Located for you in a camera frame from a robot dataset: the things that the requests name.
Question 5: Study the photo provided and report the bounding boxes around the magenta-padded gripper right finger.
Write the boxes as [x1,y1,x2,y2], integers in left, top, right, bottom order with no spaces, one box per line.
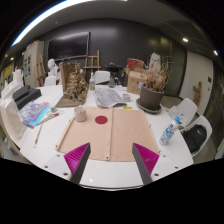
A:
[131,142,183,186]

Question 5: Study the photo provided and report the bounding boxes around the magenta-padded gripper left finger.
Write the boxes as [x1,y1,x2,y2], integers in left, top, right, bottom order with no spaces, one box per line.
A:
[42,142,92,185]

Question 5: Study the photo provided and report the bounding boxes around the white bottle with blue cap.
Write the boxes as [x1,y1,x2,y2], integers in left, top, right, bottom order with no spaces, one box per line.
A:
[159,116,183,147]

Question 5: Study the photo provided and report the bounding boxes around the beige canvas mat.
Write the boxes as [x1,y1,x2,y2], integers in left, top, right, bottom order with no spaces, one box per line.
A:
[54,106,161,162]

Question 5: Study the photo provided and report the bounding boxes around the white ceramic cup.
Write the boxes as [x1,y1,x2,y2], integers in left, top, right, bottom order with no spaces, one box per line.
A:
[73,105,88,123]

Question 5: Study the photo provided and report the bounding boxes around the flat round red coaster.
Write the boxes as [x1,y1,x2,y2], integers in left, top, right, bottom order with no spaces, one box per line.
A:
[94,115,109,126]

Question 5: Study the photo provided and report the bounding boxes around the thin wooden paintbrush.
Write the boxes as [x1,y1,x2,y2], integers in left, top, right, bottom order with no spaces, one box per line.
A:
[32,123,44,149]

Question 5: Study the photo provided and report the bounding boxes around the black backpack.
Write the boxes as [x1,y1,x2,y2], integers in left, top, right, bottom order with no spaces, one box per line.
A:
[182,124,209,154]

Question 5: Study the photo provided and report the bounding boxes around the white paper sheets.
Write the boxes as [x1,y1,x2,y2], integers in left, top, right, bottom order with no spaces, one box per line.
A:
[168,106,183,122]

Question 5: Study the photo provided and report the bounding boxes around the dried plant in grey pot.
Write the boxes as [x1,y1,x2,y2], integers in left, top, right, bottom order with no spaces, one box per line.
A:
[135,57,173,115]

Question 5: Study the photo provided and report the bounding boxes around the colourful purple book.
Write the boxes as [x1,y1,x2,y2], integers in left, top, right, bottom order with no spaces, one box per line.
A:
[18,101,51,128]

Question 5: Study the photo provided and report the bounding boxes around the clear tape roll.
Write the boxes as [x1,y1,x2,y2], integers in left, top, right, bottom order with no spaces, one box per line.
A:
[121,93,132,103]

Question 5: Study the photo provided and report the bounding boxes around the white plastic chair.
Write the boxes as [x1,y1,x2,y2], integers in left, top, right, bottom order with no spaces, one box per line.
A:
[94,70,111,85]
[181,114,214,158]
[168,97,199,128]
[43,75,58,88]

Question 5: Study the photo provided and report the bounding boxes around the grey newspaper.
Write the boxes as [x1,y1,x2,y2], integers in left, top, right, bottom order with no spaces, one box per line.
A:
[93,85,128,108]

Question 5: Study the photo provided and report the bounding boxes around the white stretched canvas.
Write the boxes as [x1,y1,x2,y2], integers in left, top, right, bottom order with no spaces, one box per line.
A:
[0,98,28,142]

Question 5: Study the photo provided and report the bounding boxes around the clear spray bottle green label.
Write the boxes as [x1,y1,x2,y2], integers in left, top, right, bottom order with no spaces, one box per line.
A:
[88,72,97,92]

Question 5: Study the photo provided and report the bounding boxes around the brown cardboard box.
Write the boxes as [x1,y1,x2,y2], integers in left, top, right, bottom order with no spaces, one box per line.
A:
[126,68,148,96]

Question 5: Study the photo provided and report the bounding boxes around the black flat box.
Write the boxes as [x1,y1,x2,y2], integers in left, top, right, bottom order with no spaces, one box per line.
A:
[12,85,43,111]

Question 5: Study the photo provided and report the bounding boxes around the wooden figure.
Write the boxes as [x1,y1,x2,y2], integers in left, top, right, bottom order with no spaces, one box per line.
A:
[192,81,203,107]

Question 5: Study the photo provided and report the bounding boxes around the glass flask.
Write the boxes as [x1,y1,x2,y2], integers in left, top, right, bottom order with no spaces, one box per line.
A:
[108,76,119,89]

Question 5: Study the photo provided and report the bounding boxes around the white plaster bust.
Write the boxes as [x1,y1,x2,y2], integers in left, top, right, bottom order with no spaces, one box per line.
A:
[47,58,60,78]

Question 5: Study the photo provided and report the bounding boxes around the red box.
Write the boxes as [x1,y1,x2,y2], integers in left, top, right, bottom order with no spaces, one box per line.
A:
[126,57,145,72]

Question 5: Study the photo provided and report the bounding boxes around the wooden easel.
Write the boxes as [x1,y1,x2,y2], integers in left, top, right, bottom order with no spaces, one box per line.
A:
[83,49,102,80]

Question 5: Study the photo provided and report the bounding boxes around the white plaster statue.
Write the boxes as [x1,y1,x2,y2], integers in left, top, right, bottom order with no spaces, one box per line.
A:
[148,52,162,73]

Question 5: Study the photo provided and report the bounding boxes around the white cabinet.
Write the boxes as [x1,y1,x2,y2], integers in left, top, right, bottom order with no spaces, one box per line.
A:
[22,40,45,89]

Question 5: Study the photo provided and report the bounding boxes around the wooden-handled palette knife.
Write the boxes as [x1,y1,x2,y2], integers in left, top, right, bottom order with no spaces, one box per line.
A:
[35,111,65,127]

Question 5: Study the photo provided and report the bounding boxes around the black wall screen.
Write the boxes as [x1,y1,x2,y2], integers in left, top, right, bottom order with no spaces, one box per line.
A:
[47,31,91,62]

